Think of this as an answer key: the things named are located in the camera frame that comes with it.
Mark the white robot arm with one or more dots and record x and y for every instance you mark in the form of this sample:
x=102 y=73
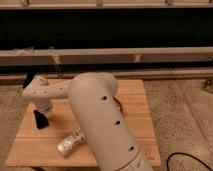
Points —
x=91 y=97

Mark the orange round object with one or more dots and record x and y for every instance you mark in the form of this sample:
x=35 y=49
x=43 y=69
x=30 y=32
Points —
x=119 y=105

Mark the white remote control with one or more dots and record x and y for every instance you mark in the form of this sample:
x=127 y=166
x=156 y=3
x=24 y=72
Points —
x=69 y=143

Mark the wooden board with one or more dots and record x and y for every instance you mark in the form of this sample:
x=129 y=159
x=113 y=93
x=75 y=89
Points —
x=37 y=148

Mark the black bracket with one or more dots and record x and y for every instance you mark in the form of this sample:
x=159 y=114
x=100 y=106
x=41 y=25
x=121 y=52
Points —
x=28 y=79

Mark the grey metal rail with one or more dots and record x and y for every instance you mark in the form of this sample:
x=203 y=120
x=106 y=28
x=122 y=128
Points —
x=31 y=57

